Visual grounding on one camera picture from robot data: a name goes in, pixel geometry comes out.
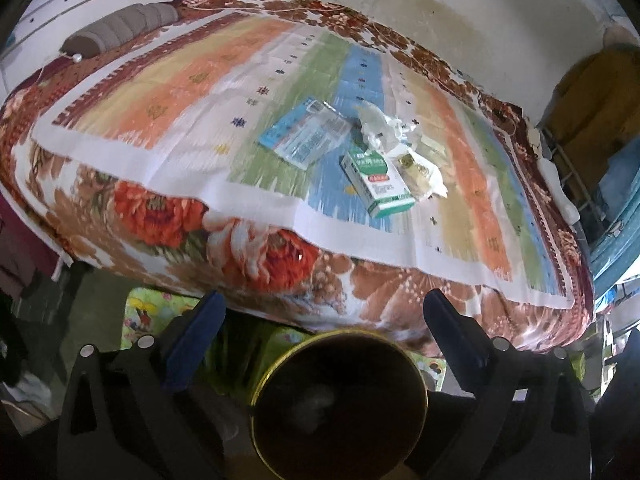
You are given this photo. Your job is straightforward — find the yellow coat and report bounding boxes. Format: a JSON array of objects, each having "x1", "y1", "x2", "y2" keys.
[{"x1": 542, "y1": 42, "x2": 640, "y2": 202}]

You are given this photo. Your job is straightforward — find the white tissue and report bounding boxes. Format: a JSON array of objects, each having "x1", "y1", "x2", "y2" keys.
[{"x1": 355, "y1": 100, "x2": 417, "y2": 154}]

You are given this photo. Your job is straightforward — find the striped pastel blanket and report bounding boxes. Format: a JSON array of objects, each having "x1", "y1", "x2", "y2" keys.
[{"x1": 30, "y1": 10, "x2": 576, "y2": 311}]

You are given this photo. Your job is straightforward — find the grey ribbed pillow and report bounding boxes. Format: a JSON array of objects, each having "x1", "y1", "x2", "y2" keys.
[{"x1": 60, "y1": 2, "x2": 180, "y2": 59}]

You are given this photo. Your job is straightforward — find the brown floral blanket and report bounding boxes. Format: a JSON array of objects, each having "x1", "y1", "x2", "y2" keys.
[{"x1": 0, "y1": 0, "x2": 599, "y2": 357}]

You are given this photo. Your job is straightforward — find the clear yellow snack wrapper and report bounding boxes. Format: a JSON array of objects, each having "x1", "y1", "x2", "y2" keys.
[{"x1": 394, "y1": 133, "x2": 450, "y2": 204}]

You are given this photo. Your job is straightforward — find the green white medicine box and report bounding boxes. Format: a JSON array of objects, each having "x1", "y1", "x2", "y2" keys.
[{"x1": 340, "y1": 142, "x2": 417, "y2": 219}]

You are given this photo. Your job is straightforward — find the metal rack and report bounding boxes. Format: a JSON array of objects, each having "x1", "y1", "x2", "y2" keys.
[{"x1": 541, "y1": 127, "x2": 607, "y2": 222}]

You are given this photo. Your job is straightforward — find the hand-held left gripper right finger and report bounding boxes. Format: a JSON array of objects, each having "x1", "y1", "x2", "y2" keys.
[{"x1": 415, "y1": 288, "x2": 593, "y2": 480}]

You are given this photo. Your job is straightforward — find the blue white plastic packet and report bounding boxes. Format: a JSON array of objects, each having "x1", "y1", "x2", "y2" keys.
[{"x1": 257, "y1": 99, "x2": 354, "y2": 169}]

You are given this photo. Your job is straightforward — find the green cartoon floor mat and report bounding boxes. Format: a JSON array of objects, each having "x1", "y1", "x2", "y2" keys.
[{"x1": 121, "y1": 286, "x2": 303, "y2": 363}]

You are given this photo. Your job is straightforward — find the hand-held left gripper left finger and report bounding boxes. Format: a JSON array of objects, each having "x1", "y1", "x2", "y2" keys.
[{"x1": 57, "y1": 290, "x2": 227, "y2": 480}]

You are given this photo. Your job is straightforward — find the white cloth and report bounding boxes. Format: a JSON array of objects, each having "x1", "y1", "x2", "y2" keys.
[{"x1": 538, "y1": 157, "x2": 582, "y2": 222}]

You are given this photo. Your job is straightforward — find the teal patterned curtain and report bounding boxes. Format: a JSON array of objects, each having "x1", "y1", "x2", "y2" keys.
[{"x1": 589, "y1": 145, "x2": 640, "y2": 303}]

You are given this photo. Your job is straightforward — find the dark round bin gold rim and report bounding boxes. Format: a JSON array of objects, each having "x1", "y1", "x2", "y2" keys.
[{"x1": 249, "y1": 329, "x2": 429, "y2": 480}]

